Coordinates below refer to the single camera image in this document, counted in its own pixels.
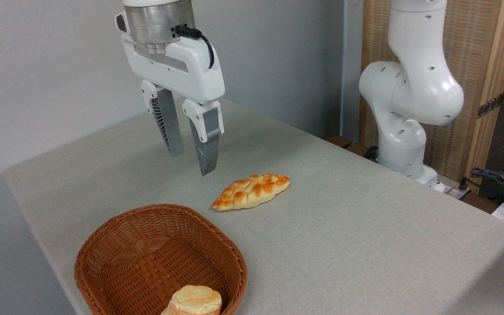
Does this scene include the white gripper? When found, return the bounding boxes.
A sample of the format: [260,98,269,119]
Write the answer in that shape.
[114,12,226,176]

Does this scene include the pale round bread bun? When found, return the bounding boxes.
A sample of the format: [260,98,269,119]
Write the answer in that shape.
[160,285,223,315]

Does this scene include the braided golden bread loaf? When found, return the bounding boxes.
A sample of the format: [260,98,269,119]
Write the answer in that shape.
[211,173,291,212]

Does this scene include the brown wicker basket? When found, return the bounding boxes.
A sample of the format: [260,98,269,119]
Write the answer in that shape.
[74,203,248,315]

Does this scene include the dark brown wooden bench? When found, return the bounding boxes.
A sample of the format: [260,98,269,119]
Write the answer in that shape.
[324,133,380,163]

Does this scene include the rattan wooden folding screen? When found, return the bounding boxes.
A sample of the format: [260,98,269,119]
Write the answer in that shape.
[359,0,504,194]

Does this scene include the metal screen hinge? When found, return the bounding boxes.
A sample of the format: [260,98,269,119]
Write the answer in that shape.
[477,93,504,119]

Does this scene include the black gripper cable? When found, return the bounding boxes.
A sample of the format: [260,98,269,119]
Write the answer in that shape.
[175,25,215,70]

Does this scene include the tangled dark cables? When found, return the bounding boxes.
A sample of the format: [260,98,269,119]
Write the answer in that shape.
[460,165,504,206]

